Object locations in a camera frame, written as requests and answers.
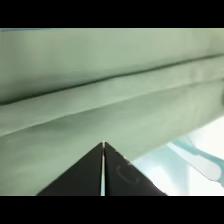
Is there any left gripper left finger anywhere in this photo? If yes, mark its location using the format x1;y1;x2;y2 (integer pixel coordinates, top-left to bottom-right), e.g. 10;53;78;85
37;141;104;197

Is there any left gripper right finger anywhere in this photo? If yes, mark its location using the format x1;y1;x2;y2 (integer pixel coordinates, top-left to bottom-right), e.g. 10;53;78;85
103;141;167;197

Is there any green shirt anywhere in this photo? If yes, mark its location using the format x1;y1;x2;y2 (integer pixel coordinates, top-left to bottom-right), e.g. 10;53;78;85
0;27;224;197

